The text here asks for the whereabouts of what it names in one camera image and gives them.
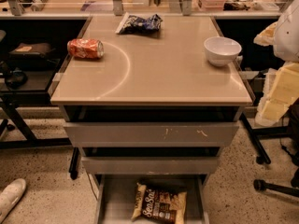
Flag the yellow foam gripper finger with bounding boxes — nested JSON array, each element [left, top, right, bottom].
[[255, 62, 299, 127], [253, 21, 277, 47]]

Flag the brown sea salt chip bag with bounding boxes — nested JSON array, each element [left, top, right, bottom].
[[131, 183, 187, 224]]

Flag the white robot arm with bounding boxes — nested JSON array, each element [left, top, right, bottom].
[[253, 0, 299, 126]]

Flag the grey drawer cabinet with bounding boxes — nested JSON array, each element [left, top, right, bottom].
[[50, 14, 254, 224]]

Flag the blue chip bag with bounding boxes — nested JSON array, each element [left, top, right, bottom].
[[115, 13, 163, 35]]

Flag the top grey drawer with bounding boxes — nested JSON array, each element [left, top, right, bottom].
[[64, 122, 238, 147]]

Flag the grey drawer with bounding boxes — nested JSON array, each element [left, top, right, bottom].
[[64, 122, 238, 147], [81, 157, 219, 175]]

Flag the open bottom drawer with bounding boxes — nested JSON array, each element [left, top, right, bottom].
[[94, 175, 209, 224]]

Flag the middle grey drawer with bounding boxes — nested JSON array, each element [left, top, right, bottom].
[[81, 157, 219, 175]]

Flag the black bag on shelf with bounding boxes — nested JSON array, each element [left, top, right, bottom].
[[8, 43, 54, 70]]

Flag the black office chair base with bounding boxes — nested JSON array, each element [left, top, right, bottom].
[[240, 114, 299, 197]]

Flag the white bowl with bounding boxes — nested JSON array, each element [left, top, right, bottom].
[[204, 36, 242, 67]]

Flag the crushed orange soda can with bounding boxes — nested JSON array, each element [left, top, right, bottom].
[[67, 38, 104, 59]]

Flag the black headphones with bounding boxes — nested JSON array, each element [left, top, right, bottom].
[[5, 70, 27, 89]]

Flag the white shoe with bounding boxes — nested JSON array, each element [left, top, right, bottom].
[[0, 178, 26, 223]]

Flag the black table frame left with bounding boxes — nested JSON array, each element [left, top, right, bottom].
[[0, 91, 71, 149]]

